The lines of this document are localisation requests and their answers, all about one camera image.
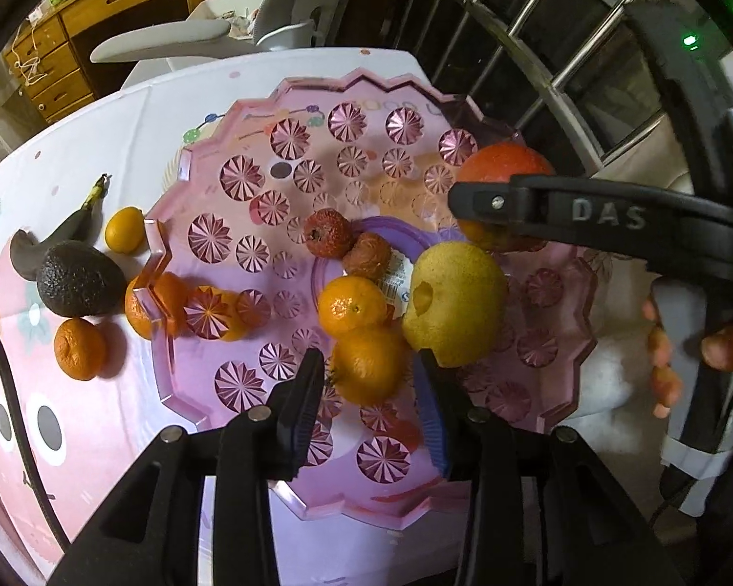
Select grey office chair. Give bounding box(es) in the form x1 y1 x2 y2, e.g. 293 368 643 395
90 0 367 89

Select dark avocado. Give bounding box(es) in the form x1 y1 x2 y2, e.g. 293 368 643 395
35 241 127 318

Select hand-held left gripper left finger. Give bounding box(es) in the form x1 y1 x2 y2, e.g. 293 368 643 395
45 347 327 586

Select yellow pear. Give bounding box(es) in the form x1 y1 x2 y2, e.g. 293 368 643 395
401 242 509 369

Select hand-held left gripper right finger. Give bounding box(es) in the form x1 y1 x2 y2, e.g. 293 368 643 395
412 348 688 586

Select metal window grille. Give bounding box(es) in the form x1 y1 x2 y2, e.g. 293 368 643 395
336 0 710 196

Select white floral curtain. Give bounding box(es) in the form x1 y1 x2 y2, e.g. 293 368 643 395
543 152 703 434

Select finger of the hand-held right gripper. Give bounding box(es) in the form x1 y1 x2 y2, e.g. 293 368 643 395
448 172 733 282

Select white tray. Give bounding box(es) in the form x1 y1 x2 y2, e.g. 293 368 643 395
186 0 263 38

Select person's right hand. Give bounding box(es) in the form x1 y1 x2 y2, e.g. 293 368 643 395
643 298 733 422

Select red lychee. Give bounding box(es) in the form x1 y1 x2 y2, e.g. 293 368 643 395
343 232 392 280
303 209 350 259

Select small orange kumquat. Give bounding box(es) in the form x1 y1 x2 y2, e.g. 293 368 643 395
186 286 254 343
104 206 146 254

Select wooden desk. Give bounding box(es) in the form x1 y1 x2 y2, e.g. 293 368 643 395
3 0 282 123

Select orange mandarin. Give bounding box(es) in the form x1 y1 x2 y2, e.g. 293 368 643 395
318 276 390 338
330 325 411 407
54 317 108 381
125 272 190 341

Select pink plastic fruit bowl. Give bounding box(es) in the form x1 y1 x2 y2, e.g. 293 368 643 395
142 67 600 523

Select black cable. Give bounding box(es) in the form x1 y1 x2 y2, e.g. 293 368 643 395
0 302 74 547

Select white charging cable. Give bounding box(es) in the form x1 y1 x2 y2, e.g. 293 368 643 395
9 30 50 83

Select cartoon printed tablecloth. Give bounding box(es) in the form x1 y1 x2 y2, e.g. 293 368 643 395
0 45 587 586

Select red apple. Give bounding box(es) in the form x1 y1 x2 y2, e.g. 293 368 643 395
456 140 557 252

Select overripe dark banana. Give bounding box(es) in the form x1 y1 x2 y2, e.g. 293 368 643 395
9 174 112 282

